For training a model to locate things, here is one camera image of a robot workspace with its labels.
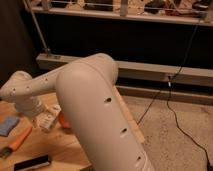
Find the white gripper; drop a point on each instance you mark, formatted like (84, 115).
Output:
(33, 106)

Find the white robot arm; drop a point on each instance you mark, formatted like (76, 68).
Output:
(85, 93)

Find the red bowl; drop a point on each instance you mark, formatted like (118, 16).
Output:
(63, 122)

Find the wooden table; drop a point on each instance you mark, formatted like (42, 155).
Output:
(60, 144)

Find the blue sponge cloth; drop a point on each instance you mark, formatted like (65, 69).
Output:
(7, 125)

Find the orange carrot toy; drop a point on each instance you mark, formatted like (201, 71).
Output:
(15, 144)

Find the metal diagonal rod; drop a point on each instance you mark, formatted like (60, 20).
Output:
(45, 47)

